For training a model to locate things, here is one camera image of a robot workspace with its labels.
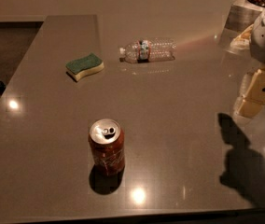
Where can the clear plastic water bottle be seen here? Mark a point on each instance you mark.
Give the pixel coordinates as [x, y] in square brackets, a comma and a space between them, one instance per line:
[148, 51]

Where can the small black object on floor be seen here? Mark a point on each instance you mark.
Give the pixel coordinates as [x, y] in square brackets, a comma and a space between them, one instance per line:
[2, 87]

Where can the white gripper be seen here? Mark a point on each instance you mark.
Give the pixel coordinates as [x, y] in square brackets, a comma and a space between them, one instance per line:
[253, 38]

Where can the green yellow sponge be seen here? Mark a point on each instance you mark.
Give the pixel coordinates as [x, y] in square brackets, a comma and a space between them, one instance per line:
[86, 66]

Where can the red coke can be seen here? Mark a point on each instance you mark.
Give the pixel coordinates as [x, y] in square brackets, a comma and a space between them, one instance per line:
[106, 139]

